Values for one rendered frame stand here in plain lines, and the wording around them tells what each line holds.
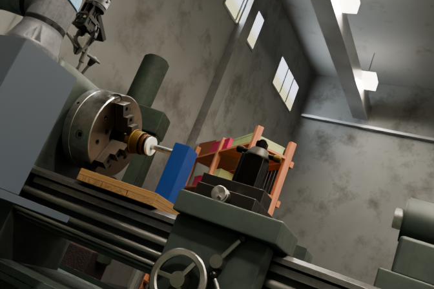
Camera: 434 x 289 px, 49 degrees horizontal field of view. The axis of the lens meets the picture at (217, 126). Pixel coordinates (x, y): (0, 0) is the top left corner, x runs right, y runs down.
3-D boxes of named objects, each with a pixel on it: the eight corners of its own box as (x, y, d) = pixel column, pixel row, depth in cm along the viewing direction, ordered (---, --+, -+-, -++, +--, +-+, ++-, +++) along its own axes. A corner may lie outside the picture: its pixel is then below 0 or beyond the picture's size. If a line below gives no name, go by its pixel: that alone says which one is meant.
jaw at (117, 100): (106, 128, 178) (106, 97, 174) (115, 124, 182) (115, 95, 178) (130, 135, 173) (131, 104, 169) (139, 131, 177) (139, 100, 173)
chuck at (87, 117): (55, 148, 164) (98, 73, 176) (98, 183, 191) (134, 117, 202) (75, 154, 161) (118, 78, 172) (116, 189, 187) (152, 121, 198)
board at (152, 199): (75, 179, 156) (81, 167, 157) (128, 206, 187) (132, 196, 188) (152, 206, 143) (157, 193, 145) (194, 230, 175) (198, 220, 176)
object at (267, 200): (197, 186, 147) (204, 171, 148) (208, 195, 155) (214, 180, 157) (259, 206, 138) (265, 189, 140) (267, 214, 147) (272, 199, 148)
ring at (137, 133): (127, 123, 175) (148, 129, 171) (139, 133, 183) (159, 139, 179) (117, 146, 172) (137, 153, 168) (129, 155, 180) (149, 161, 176)
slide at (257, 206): (192, 195, 135) (197, 180, 136) (234, 227, 172) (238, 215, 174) (250, 215, 128) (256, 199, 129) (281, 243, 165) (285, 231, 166)
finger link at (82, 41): (68, 48, 181) (79, 27, 184) (77, 56, 186) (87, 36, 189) (75, 49, 180) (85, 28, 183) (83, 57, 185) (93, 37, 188)
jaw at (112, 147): (108, 144, 181) (89, 168, 174) (104, 135, 177) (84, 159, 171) (132, 151, 176) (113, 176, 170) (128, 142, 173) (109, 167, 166)
